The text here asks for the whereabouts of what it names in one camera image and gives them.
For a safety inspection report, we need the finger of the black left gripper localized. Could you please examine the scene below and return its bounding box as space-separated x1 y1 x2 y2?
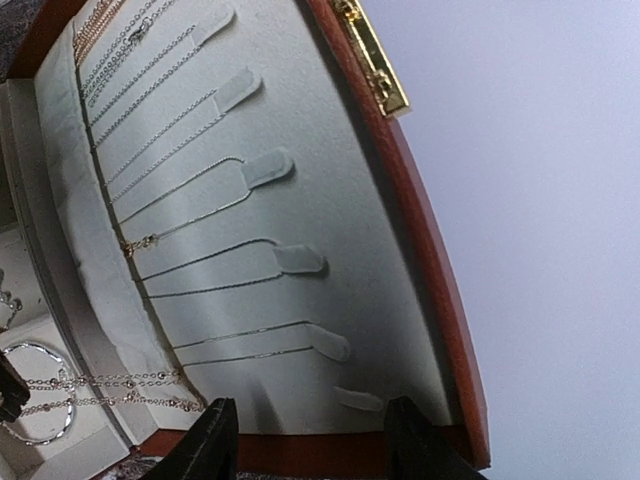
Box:
0 353 29 423

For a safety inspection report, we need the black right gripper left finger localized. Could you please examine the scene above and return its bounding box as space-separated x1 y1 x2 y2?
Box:
157 398 239 480

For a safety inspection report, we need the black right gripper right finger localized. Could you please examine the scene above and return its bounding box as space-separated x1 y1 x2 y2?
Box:
384 396 485 480

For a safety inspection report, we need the red wooden jewelry box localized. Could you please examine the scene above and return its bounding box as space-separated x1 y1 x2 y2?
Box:
1 1 491 479

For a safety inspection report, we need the silver bangle bracelet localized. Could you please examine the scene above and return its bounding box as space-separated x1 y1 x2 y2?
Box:
0 340 76 446

